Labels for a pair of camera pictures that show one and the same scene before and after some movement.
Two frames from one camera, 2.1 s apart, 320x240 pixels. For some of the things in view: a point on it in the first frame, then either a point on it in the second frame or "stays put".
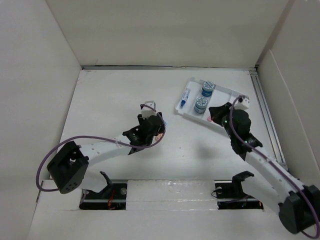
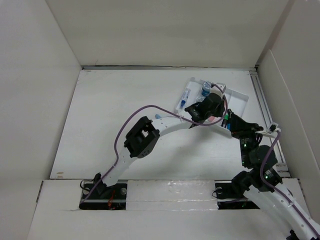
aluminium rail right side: (267, 117) stays put
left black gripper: (141, 119) → (220, 109)
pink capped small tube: (209, 119) stays put
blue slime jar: (207, 88) stays put
